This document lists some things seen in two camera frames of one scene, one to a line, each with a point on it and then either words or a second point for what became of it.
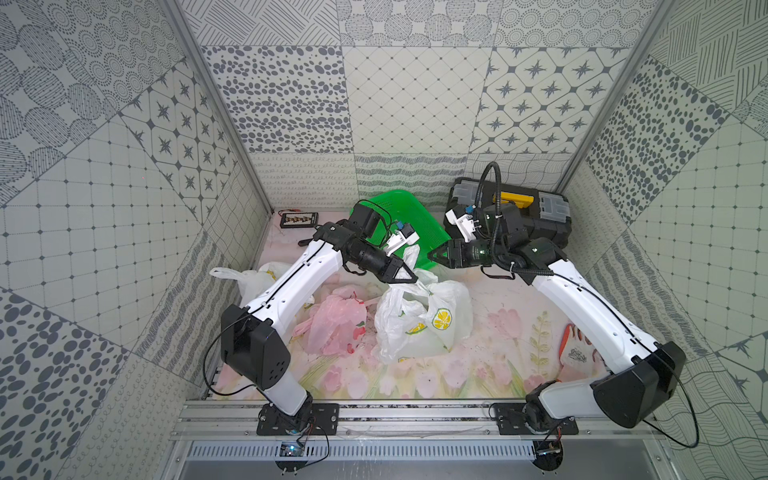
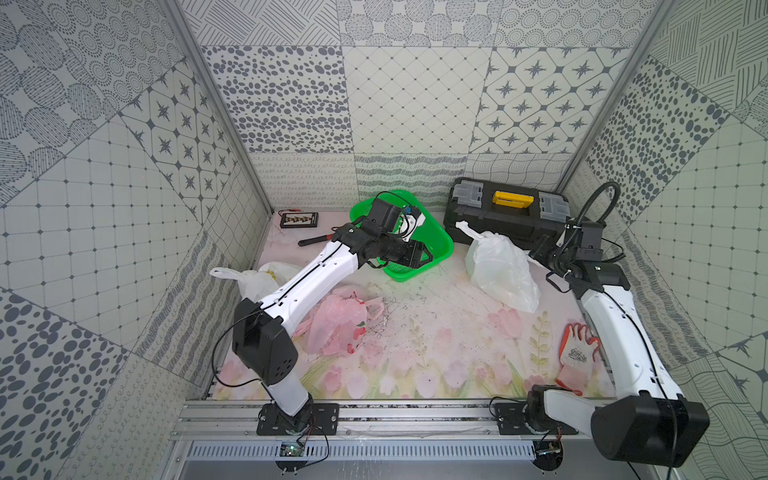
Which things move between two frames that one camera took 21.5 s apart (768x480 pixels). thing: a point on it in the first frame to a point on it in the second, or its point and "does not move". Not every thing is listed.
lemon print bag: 424,318 to 501,270
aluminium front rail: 237,421 does not move
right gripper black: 450,259 to 542,248
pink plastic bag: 335,325 does not move
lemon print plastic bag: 255,282 does not move
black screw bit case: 299,219 does not move
